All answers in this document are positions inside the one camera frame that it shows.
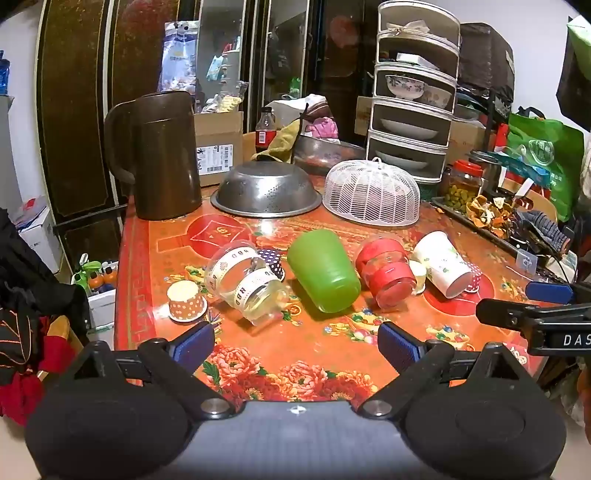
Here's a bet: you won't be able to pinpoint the dried orange peels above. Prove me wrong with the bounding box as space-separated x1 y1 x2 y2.
466 196 513 229

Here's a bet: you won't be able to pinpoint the blue striped cloth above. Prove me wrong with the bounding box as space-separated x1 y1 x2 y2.
515 210 571 252

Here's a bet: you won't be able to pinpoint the pink cloth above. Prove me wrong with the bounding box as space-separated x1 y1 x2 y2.
309 117 340 139

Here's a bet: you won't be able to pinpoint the small white cup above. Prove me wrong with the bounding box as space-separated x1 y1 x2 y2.
409 261 428 295

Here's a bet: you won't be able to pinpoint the white carton box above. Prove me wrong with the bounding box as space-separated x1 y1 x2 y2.
11 198 61 273

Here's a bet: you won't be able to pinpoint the cola bottle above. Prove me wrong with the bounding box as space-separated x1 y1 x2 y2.
255 107 278 152

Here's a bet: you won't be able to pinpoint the patterned ceramic bowl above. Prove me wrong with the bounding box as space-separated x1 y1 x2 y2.
422 85 453 109

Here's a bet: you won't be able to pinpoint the orange dotted paper baking cup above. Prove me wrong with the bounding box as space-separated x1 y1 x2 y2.
166 281 208 321

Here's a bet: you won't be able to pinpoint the red clear plastic cup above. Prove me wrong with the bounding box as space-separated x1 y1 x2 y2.
355 235 417 309

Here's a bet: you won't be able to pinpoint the brown plastic pitcher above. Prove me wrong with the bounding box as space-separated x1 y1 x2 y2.
104 91 204 221

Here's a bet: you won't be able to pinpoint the white plate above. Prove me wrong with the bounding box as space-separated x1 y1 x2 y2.
375 148 430 169
381 119 438 139

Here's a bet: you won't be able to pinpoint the dark wooden cabinet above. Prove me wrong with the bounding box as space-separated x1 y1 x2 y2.
37 0 384 232

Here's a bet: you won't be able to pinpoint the hanging dark bag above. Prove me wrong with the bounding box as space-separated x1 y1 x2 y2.
556 16 591 127

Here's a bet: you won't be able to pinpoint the dark tray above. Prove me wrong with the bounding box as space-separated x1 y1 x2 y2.
431 196 555 264

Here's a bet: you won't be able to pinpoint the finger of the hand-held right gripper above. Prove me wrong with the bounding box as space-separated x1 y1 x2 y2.
525 281 591 306
475 298 546 334

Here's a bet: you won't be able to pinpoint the dark dotted paper baking cup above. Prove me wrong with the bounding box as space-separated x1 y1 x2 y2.
256 248 284 281

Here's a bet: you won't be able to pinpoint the jar with red lid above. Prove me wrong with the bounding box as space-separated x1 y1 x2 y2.
445 160 483 210

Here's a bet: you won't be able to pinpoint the metal basin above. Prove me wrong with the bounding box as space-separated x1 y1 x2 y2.
293 134 368 176

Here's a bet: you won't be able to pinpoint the white crate with bottles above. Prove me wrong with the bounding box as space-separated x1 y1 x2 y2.
71 254 118 342

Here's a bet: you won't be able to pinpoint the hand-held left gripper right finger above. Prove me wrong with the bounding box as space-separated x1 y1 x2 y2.
358 322 513 419

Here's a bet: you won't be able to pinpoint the dark clothing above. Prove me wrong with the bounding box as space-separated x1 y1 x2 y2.
0 208 88 384

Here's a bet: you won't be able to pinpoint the hanging snack packet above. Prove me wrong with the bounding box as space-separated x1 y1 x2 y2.
159 22 199 93

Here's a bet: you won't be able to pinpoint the black bag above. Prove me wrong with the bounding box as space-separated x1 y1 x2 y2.
459 22 515 100

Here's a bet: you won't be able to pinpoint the green shopping bag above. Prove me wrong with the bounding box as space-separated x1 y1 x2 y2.
505 108 585 222

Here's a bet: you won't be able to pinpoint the white printed paper cup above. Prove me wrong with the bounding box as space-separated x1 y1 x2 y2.
412 231 474 297

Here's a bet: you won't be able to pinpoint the yellow-green cloth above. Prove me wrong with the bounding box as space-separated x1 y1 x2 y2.
252 121 303 164

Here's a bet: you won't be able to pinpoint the red cloth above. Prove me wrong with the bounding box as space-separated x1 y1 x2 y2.
0 314 77 425

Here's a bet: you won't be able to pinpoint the green plastic cup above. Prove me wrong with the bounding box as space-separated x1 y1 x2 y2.
287 229 362 313

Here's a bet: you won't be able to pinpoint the clear cup with white bands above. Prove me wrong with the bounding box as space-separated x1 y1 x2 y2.
203 240 291 326

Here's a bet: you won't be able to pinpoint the flowered ceramic bowl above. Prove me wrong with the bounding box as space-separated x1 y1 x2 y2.
385 75 426 100

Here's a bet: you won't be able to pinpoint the white mesh food cover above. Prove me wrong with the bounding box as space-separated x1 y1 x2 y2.
322 158 422 227

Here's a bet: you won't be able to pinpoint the cardboard box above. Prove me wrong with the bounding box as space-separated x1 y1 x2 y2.
193 111 245 188

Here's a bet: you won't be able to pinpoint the steel colander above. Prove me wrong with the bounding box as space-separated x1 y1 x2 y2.
210 161 323 217

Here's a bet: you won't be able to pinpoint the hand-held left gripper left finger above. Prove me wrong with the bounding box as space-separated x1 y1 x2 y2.
78 321 237 419

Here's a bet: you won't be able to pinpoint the white tiered dish rack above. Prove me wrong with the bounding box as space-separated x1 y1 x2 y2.
366 0 461 185

